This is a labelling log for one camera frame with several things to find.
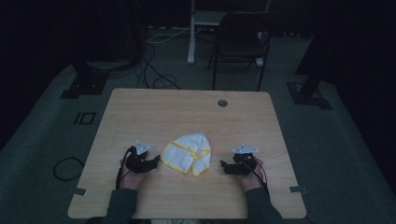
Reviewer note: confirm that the grey tape piece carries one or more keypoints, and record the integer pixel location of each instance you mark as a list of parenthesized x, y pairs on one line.
[(80, 191), (297, 189)]

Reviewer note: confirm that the black tape strip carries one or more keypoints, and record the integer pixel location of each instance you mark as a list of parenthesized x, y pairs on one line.
[(75, 118)]

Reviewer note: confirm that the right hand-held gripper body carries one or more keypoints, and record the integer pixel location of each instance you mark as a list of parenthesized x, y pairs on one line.
[(244, 160)]

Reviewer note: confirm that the black folding chair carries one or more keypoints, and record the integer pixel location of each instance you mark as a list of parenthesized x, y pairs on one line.
[(239, 46)]

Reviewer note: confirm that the grey table grommet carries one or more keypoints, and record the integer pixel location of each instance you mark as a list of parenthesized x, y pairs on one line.
[(222, 103)]

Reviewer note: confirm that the white cloth with yellow grid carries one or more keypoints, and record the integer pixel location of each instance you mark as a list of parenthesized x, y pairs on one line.
[(190, 152)]

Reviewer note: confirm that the black stand with base plate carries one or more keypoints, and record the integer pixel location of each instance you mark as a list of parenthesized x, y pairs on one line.
[(308, 90), (90, 84)]

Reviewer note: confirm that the person's right hand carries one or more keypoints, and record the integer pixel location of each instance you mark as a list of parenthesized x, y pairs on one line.
[(250, 182)]

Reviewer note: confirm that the black tape square outline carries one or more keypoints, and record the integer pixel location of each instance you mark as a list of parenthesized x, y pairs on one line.
[(82, 118)]

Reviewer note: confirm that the person's left hand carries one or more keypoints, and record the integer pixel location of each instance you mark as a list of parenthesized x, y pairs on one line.
[(132, 180)]

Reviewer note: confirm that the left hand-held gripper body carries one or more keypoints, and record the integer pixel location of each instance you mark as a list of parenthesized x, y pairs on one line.
[(137, 161)]

